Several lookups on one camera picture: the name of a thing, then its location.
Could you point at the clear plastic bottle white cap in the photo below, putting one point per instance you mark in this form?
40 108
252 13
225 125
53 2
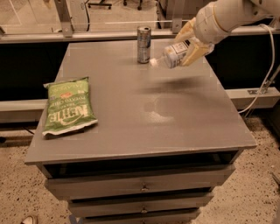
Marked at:
172 55

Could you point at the silver redbull can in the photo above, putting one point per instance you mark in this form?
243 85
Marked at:
143 44

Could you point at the grey drawer cabinet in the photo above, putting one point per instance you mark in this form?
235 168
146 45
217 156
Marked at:
165 138

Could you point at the green potato chips bag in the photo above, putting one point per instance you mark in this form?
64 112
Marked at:
68 107

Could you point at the white shoe tip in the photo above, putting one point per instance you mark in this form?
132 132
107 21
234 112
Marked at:
29 220

